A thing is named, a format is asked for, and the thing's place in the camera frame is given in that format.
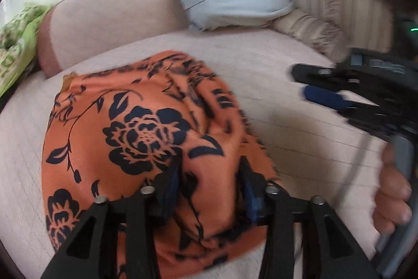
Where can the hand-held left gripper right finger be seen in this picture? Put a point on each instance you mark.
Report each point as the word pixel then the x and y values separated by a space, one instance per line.
pixel 249 199

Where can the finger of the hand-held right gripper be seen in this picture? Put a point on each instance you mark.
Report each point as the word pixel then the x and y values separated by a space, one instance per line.
pixel 313 73
pixel 323 96

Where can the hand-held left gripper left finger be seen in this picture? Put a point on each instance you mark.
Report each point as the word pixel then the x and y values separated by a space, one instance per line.
pixel 171 192

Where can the orange floral blouse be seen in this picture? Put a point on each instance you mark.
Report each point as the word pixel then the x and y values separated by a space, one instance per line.
pixel 147 135

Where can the person's right hand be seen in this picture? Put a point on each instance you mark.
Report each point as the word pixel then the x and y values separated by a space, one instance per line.
pixel 392 197

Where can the striped floral pillow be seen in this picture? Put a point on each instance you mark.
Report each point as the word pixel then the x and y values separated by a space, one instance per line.
pixel 313 30

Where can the striped floral backrest cushion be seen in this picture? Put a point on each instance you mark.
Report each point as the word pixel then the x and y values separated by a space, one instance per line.
pixel 352 9

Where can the pink bolster cushion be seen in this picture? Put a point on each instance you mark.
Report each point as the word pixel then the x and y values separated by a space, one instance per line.
pixel 111 14

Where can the green patterned blanket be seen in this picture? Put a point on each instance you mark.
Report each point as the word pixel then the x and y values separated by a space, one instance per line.
pixel 16 43

